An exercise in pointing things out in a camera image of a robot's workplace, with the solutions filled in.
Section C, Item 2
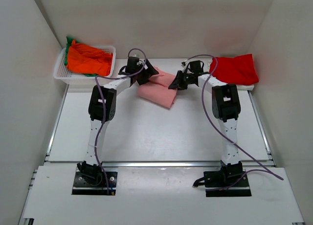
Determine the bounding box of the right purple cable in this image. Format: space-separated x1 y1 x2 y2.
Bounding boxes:
182 54 284 192

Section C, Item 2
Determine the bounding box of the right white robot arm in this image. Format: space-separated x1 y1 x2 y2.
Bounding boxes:
168 60 243 187

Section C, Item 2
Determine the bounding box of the pink t-shirt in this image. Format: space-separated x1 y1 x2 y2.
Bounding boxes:
137 67 177 109

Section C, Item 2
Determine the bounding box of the purple cable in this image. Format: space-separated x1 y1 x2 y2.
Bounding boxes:
94 48 147 195
182 54 284 192

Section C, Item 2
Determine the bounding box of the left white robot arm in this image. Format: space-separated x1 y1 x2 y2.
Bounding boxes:
77 56 159 186

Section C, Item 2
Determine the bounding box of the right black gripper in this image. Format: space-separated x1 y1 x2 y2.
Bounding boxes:
169 71 194 91

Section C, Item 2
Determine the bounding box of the aluminium rail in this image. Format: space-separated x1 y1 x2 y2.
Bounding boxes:
102 161 220 168

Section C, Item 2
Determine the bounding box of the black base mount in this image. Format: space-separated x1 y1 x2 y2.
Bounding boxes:
193 162 252 198
72 161 118 196

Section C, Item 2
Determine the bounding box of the folded red t-shirt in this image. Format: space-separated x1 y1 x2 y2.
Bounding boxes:
209 54 259 86

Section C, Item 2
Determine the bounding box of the white plastic basket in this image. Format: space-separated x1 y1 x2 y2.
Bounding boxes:
53 45 116 86

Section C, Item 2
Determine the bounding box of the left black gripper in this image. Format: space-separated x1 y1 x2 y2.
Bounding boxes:
135 60 158 87

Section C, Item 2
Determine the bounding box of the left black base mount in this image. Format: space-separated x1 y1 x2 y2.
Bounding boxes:
72 161 118 196

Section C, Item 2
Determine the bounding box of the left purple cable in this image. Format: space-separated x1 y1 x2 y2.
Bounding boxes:
94 48 147 195

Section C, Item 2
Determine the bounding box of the orange t-shirt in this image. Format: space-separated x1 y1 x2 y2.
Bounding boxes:
66 39 113 76

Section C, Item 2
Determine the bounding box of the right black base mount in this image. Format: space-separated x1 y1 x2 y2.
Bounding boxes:
193 162 252 198

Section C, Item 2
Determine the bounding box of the green t-shirt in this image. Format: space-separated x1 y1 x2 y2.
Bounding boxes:
64 36 97 77

